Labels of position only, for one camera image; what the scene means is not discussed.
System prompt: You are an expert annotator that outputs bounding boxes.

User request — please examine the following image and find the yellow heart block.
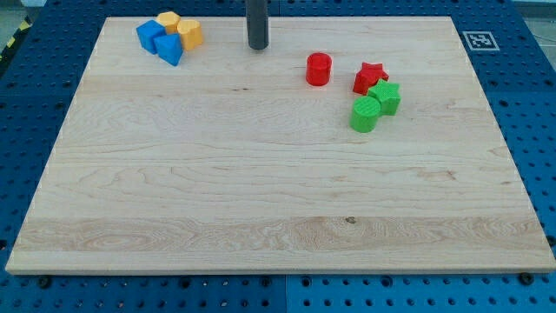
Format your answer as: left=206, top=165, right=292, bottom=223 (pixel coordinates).
left=177, top=19, right=204, bottom=51

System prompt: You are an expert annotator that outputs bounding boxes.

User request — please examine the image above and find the green cylinder block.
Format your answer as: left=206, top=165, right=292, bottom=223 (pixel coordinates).
left=349, top=96, right=381, bottom=133

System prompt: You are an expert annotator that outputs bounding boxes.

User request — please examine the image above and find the black bolt left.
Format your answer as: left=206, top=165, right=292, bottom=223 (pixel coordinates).
left=36, top=276, right=52, bottom=290

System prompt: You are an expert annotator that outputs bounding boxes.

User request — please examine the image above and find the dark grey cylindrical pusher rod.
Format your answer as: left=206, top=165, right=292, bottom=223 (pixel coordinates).
left=245, top=0, right=269, bottom=50

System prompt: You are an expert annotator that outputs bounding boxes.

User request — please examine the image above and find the white fiducial marker tag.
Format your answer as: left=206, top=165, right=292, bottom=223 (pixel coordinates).
left=462, top=30, right=500, bottom=51

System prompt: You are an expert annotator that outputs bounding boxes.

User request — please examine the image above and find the blue cube block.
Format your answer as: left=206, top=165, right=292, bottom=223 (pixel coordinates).
left=136, top=20, right=166, bottom=55

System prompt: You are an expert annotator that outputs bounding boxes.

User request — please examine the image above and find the green star block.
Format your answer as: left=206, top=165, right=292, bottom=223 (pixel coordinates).
left=367, top=78, right=401, bottom=116

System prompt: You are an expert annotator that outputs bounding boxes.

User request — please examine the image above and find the black bolt right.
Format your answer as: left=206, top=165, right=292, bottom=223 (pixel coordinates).
left=518, top=272, right=535, bottom=286

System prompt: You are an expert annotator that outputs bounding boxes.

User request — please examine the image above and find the red star block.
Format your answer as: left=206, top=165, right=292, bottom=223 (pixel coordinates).
left=353, top=62, right=389, bottom=95

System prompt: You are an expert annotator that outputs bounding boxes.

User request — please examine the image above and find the yellow hexagon block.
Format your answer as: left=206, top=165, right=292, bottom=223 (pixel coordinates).
left=156, top=11, right=181, bottom=34

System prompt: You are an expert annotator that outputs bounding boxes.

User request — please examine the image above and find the light wooden board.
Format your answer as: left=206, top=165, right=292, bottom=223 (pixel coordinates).
left=6, top=17, right=555, bottom=275

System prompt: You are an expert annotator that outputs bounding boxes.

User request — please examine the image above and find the blue triangle block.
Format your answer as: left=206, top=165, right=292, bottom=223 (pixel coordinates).
left=154, top=33, right=182, bottom=66

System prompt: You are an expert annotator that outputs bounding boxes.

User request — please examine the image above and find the black bolt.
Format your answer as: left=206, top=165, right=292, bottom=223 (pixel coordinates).
left=36, top=276, right=52, bottom=290
left=518, top=272, right=535, bottom=286

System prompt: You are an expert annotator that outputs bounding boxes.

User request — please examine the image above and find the red cylinder block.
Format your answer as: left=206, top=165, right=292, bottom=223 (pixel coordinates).
left=306, top=52, right=332, bottom=86

